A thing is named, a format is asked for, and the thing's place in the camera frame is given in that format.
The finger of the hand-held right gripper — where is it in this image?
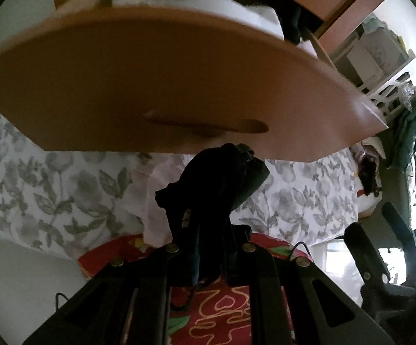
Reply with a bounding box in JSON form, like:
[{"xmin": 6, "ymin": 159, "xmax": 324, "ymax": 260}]
[
  {"xmin": 381, "ymin": 202, "xmax": 416, "ymax": 278},
  {"xmin": 344, "ymin": 221, "xmax": 392, "ymax": 285}
]

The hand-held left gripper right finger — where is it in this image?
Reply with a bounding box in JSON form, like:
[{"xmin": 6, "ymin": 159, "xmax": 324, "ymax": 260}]
[{"xmin": 226, "ymin": 225, "xmax": 397, "ymax": 345}]

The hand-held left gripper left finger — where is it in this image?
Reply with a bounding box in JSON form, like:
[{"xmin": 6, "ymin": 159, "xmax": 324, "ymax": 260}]
[{"xmin": 23, "ymin": 219, "xmax": 203, "ymax": 345}]

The pink garment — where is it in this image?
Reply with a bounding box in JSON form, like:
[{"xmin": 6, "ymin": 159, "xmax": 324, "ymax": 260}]
[{"xmin": 125, "ymin": 158, "xmax": 196, "ymax": 247}]

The black strappy garment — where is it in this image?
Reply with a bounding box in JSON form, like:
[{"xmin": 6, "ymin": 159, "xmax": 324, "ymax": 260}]
[{"xmin": 155, "ymin": 143, "xmax": 270, "ymax": 284}]

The wooden drawer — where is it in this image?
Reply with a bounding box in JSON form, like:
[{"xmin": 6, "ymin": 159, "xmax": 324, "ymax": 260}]
[{"xmin": 0, "ymin": 5, "xmax": 389, "ymax": 163}]

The dark garment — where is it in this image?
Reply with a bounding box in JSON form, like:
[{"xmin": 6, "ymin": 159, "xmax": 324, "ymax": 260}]
[{"xmin": 283, "ymin": 3, "xmax": 310, "ymax": 44}]

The plain white garment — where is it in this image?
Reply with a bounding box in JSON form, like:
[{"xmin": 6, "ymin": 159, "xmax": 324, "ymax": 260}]
[{"xmin": 113, "ymin": 0, "xmax": 284, "ymax": 40}]

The red floral blanket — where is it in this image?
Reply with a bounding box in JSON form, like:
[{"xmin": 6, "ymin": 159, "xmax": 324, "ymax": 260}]
[{"xmin": 77, "ymin": 233, "xmax": 313, "ymax": 345}]

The black furry object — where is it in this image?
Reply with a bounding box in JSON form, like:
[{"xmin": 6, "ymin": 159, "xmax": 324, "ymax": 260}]
[{"xmin": 359, "ymin": 158, "xmax": 380, "ymax": 197}]

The green hanging clothing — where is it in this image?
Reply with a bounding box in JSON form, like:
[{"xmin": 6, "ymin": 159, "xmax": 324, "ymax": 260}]
[{"xmin": 388, "ymin": 79, "xmax": 416, "ymax": 170}]

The clear plastic wrapper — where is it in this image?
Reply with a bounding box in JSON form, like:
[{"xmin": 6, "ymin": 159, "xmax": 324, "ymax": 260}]
[{"xmin": 396, "ymin": 83, "xmax": 416, "ymax": 110}]

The white wooden rack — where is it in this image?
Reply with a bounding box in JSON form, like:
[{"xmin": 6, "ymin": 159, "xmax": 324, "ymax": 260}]
[{"xmin": 330, "ymin": 12, "xmax": 416, "ymax": 123}]

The grey floral bedsheet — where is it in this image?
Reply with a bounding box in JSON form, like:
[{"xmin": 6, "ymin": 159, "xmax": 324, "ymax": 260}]
[{"xmin": 0, "ymin": 104, "xmax": 360, "ymax": 259}]

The grey storage box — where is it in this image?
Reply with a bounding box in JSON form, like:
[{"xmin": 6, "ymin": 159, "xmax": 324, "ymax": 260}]
[{"xmin": 348, "ymin": 25, "xmax": 410, "ymax": 80}]

